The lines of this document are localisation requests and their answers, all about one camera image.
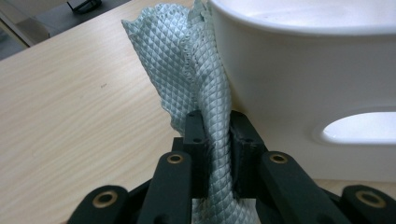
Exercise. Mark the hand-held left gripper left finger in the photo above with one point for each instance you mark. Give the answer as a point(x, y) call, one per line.
point(197, 161)

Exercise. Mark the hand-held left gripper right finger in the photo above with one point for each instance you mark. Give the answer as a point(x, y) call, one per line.
point(246, 161)

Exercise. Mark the white plastic bin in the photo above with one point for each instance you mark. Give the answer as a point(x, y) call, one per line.
point(295, 77)

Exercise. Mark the light blue textured cloth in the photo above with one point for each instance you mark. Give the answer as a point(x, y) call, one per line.
point(186, 62)

